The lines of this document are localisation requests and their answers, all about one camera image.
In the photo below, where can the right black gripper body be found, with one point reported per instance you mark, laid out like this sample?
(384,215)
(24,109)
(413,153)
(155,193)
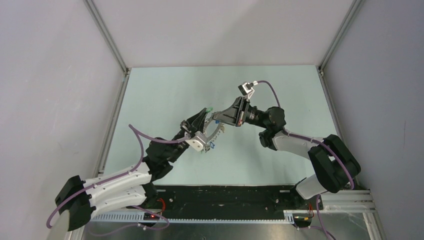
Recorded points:
(253,116)

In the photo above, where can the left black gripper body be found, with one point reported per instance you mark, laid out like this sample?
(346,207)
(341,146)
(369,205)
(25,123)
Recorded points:
(186,128)

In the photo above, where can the large metal key ring disc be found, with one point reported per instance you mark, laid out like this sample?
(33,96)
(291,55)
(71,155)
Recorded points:
(212,130)

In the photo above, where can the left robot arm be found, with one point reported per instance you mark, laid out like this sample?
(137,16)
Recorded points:
(131,186)

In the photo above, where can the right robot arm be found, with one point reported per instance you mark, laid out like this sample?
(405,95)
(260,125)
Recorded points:
(333,164)

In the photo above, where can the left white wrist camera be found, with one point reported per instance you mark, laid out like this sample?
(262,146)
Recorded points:
(198,141)

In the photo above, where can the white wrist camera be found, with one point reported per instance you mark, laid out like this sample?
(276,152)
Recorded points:
(247,89)
(198,141)

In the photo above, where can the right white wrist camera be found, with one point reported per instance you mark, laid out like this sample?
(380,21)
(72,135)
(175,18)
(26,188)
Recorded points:
(247,89)

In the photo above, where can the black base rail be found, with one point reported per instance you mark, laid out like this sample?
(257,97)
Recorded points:
(227,202)

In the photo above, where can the white slotted cable duct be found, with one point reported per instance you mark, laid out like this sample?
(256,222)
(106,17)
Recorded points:
(143,217)

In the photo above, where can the right aluminium frame post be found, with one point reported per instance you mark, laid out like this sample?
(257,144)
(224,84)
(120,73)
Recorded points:
(346,23)

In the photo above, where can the aluminium frame post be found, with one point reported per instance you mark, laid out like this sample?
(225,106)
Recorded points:
(346,23)
(104,31)

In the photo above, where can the left aluminium frame post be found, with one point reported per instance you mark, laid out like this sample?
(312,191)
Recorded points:
(104,31)

